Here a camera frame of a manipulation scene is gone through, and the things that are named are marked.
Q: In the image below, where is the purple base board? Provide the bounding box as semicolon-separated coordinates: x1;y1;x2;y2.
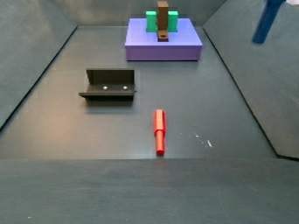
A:
125;18;203;61

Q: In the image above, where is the red peg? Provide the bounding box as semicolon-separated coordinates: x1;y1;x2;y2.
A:
153;109;165;156

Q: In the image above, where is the green block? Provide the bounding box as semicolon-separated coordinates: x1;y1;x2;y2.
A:
145;10;179;32

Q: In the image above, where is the brown upright block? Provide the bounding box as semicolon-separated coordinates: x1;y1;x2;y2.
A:
156;1;168;42

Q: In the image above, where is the black U-shaped bracket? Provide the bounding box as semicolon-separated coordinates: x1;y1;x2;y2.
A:
79;68;136;100

